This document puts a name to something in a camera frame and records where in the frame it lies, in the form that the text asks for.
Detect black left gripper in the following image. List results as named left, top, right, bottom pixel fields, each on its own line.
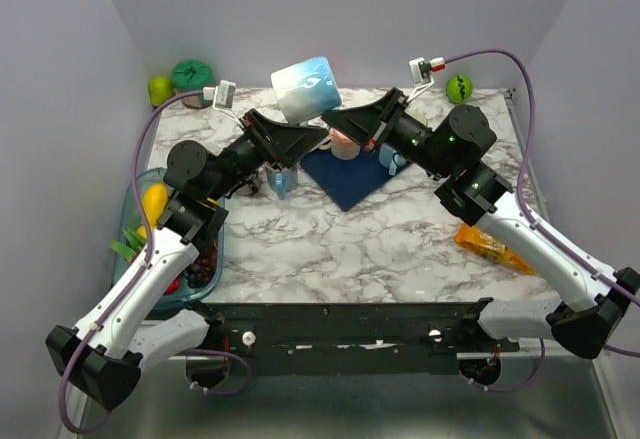
left=206, top=109, right=329, bottom=203

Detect pink ceramic mug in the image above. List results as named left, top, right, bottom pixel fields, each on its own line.
left=317, top=129, right=360, bottom=161

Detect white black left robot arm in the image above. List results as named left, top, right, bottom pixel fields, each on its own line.
left=45, top=110, right=328, bottom=411

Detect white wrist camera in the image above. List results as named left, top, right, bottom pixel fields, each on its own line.
left=408, top=57, right=446, bottom=103
left=202, top=80, right=244, bottom=129

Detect red toy dragon fruit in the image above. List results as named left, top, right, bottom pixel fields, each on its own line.
left=164, top=278, right=180, bottom=295

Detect blue butterfly mug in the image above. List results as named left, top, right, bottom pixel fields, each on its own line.
left=265, top=164, right=299, bottom=200

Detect blue white gradient mug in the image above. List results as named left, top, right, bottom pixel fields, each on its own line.
left=270, top=56, right=342, bottom=125

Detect green toy pear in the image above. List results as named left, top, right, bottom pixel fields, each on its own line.
left=148, top=76, right=175, bottom=108

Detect dark red toy grapes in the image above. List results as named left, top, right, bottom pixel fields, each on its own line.
left=182, top=249, right=217, bottom=289

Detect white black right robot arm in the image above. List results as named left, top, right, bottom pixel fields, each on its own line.
left=322, top=88, right=639, bottom=359

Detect purple ceramic mug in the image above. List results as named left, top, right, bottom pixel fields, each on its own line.
left=244, top=179, right=261, bottom=196

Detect light green mug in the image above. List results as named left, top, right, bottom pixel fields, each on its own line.
left=408, top=109, right=429, bottom=126

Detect yellow toy mango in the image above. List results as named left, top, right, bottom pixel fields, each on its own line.
left=142, top=182, right=169, bottom=228

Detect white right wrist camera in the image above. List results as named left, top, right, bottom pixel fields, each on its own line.
left=408, top=57, right=446, bottom=103

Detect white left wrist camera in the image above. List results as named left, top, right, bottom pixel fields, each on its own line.
left=202, top=80, right=244, bottom=129

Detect orange snack bag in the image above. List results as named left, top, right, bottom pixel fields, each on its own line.
left=454, top=224, right=536, bottom=275

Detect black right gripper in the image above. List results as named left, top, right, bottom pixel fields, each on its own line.
left=322, top=87, right=453, bottom=180

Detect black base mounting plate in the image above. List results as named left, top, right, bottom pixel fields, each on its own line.
left=191, top=299, right=519, bottom=376

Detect dark blue mat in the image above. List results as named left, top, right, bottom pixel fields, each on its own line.
left=300, top=146, right=411, bottom=212

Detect light blue faceted mug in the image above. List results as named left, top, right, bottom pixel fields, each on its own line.
left=378, top=144, right=409, bottom=176

